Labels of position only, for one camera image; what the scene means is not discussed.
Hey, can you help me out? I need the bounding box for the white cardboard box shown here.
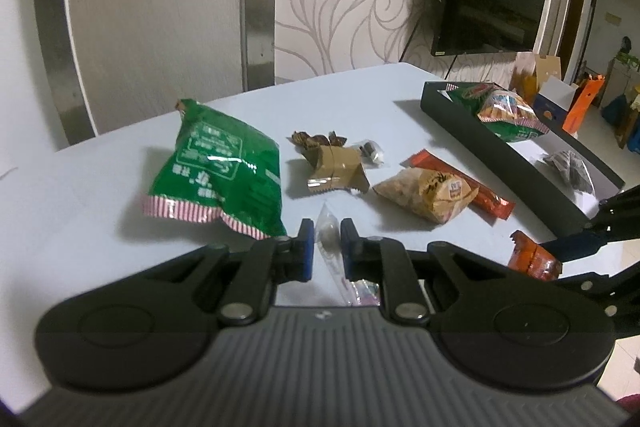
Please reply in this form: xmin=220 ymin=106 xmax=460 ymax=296
xmin=533 ymin=76 xmax=577 ymax=135

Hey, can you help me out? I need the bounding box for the orange paper bag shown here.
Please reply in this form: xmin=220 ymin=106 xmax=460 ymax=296
xmin=562 ymin=74 xmax=605 ymax=134

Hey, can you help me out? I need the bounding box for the small brown wrapped candy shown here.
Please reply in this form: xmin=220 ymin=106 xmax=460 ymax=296
xmin=291 ymin=131 xmax=347 ymax=150

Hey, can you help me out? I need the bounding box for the green chips bag in tray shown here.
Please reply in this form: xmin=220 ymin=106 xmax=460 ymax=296
xmin=445 ymin=82 xmax=549 ymax=143

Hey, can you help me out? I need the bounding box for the clear small candy bag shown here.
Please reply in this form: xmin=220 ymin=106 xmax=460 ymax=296
xmin=314 ymin=202 xmax=380 ymax=307

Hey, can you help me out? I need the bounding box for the silver printed snack packet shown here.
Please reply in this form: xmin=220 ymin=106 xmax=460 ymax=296
xmin=542 ymin=150 xmax=594 ymax=195

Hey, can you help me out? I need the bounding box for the brown paper snack packet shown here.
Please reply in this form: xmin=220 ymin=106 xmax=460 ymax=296
xmin=302 ymin=145 xmax=370 ymax=193

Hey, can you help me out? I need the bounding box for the large green snack bag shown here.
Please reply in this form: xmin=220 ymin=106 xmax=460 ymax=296
xmin=143 ymin=98 xmax=286 ymax=241

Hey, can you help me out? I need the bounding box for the orange snack packet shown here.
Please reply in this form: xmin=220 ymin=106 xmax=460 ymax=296
xmin=508 ymin=230 xmax=563 ymax=281

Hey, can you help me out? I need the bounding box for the black shallow tray box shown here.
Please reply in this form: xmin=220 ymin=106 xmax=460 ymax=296
xmin=420 ymin=81 xmax=625 ymax=236

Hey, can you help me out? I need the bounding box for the long red snack bar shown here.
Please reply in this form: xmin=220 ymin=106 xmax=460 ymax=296
xmin=407 ymin=150 xmax=515 ymax=220

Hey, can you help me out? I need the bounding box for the tan cracker snack packet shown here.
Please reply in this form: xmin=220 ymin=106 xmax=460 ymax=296
xmin=373 ymin=167 xmax=478 ymax=225

